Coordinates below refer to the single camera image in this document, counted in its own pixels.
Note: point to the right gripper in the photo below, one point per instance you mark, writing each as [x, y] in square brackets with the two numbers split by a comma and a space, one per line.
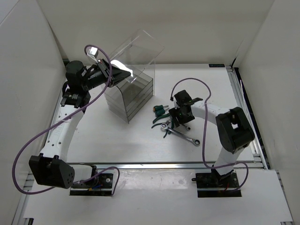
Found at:
[174, 113]

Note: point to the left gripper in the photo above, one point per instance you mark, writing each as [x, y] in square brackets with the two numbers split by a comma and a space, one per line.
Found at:
[118, 74]

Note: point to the large ratchet wrench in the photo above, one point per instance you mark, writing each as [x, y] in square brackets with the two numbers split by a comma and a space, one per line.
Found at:
[195, 142]

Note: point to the clear plastic drawer organizer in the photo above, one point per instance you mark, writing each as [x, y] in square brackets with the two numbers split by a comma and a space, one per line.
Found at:
[138, 54]

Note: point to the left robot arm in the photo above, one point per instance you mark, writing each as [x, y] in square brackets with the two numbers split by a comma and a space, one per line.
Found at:
[50, 168]

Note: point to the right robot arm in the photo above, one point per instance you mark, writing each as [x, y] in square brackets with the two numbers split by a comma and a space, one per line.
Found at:
[234, 130]

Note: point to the green stubby screwdriver orange cap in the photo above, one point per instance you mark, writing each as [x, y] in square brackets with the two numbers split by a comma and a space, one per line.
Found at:
[159, 107]

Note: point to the green handled cutting pliers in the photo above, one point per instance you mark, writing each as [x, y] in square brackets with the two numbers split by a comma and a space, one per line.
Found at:
[166, 115]

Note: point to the green handled small pliers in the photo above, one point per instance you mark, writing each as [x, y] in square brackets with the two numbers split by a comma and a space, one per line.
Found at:
[165, 126]

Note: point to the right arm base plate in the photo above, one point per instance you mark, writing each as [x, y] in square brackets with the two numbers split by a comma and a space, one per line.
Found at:
[211, 185]

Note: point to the aluminium right rail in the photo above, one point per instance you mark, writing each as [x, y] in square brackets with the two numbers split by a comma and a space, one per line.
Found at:
[243, 101]

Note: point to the aluminium rail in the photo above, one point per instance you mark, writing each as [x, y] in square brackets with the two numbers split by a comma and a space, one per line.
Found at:
[243, 101]
[189, 165]

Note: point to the aluminium front rail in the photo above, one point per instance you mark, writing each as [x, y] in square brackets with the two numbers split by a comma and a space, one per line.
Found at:
[189, 165]

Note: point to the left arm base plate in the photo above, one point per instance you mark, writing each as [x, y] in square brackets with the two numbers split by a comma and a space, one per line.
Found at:
[89, 180]

